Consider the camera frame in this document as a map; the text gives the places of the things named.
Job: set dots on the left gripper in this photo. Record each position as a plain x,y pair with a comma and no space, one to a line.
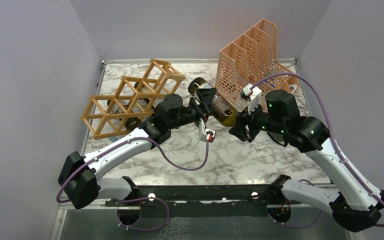
206,96

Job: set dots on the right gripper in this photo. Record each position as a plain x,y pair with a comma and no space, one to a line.
243,119

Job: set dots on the dark wine bottle black neck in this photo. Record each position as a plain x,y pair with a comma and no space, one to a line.
223,111

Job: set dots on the wooden wine rack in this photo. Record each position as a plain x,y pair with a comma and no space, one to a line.
134,100

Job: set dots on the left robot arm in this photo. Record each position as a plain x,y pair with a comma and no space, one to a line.
81,178

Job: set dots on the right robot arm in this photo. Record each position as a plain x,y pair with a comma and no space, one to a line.
355,204

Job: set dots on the orange plastic file organizer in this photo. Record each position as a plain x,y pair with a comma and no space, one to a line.
248,59

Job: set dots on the blue white sticker disc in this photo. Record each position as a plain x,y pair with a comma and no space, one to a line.
113,139

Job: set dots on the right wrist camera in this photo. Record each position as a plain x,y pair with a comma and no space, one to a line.
252,95

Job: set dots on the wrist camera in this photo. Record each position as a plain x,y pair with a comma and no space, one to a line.
252,95
205,134

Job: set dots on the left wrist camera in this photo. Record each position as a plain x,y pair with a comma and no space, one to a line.
205,134

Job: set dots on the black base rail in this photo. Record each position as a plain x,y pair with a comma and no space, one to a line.
194,201

